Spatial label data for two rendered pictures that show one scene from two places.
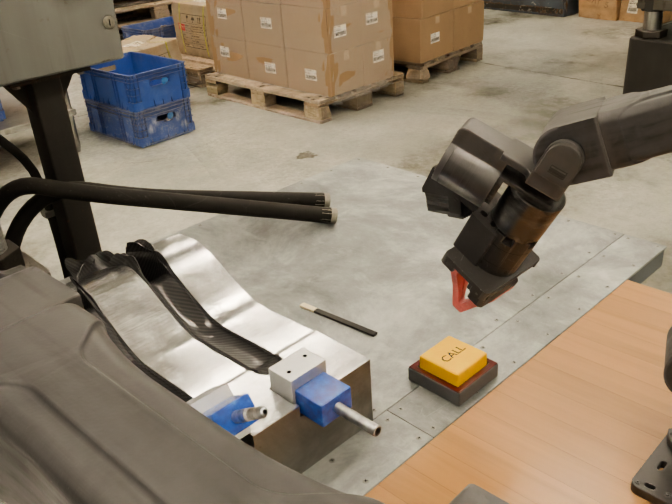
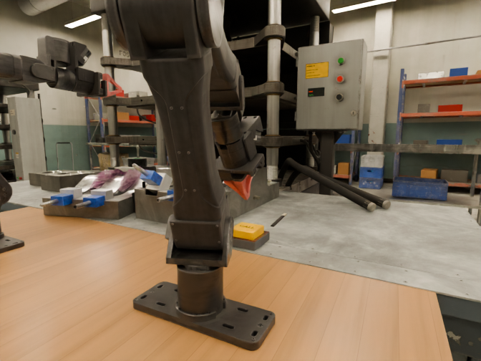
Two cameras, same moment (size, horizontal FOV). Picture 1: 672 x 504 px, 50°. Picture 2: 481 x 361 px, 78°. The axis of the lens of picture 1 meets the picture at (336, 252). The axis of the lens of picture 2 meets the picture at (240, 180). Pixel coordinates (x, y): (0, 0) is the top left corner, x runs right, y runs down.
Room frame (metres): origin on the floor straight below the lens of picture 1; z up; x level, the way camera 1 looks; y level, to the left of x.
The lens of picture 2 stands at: (0.50, -0.76, 1.04)
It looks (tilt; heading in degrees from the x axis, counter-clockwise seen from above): 9 degrees down; 71
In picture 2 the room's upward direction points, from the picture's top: straight up
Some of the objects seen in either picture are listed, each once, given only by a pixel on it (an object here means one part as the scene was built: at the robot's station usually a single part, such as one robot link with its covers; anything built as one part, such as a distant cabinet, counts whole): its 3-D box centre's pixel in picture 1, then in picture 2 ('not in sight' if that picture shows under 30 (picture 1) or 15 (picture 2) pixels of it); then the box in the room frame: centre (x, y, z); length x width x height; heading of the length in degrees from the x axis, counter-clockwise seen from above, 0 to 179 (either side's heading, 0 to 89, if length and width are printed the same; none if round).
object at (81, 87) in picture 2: not in sight; (81, 83); (0.35, 0.25, 1.19); 0.10 x 0.07 x 0.07; 134
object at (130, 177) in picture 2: not in sight; (127, 175); (0.46, 0.44, 0.90); 0.26 x 0.18 x 0.08; 60
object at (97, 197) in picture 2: not in sight; (91, 201); (0.37, 0.18, 0.86); 0.13 x 0.05 x 0.05; 60
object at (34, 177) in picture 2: not in sight; (54, 177); (0.09, 0.98, 0.83); 0.17 x 0.13 x 0.06; 42
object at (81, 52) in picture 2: not in sight; (80, 63); (0.36, 0.25, 1.25); 0.07 x 0.06 x 0.11; 134
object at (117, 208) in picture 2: not in sight; (126, 185); (0.45, 0.44, 0.86); 0.50 x 0.26 x 0.11; 60
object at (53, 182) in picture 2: not in sight; (71, 180); (0.20, 0.82, 0.84); 0.20 x 0.15 x 0.07; 42
